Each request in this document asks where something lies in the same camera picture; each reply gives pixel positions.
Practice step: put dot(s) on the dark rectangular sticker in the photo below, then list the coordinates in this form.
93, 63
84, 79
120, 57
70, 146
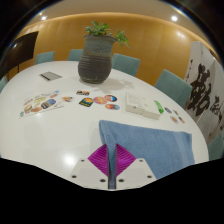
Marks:
82, 92

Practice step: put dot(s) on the blue towel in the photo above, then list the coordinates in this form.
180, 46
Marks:
150, 146

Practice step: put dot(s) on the round white sticker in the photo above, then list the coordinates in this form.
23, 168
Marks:
174, 119

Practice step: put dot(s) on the grey ribbed pot with plant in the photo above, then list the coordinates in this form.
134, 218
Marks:
95, 63

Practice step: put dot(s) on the small colourful sticker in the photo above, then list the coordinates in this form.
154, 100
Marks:
175, 112
168, 110
181, 119

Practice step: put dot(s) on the small orange sticker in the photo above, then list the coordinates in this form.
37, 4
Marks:
67, 99

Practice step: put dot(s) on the white calligraphy folding screen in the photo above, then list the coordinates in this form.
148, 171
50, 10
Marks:
203, 93

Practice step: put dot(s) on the round pink sticker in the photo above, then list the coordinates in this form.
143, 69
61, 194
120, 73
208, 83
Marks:
100, 100

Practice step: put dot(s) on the black wall screen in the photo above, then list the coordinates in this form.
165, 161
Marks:
23, 53

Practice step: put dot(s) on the oval orange blue sticker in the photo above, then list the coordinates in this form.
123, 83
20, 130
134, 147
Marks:
112, 107

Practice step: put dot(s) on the sheet of colourful stickers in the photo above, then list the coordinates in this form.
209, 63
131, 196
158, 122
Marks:
40, 104

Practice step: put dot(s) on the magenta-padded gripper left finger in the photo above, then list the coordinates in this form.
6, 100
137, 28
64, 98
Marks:
98, 160

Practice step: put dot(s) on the round dark orange sticker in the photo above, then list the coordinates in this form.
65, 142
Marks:
110, 98

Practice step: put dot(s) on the dark square yellow-print sticker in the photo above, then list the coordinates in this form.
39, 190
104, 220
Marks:
86, 102

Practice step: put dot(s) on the white flat box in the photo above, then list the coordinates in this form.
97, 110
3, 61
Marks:
141, 106

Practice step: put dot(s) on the teal upholstered chairs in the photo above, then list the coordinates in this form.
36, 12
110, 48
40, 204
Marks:
173, 87

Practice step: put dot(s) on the recessed ceiling lights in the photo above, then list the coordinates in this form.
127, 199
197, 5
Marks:
174, 18

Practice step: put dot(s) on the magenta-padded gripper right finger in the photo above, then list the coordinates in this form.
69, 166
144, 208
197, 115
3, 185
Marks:
125, 160

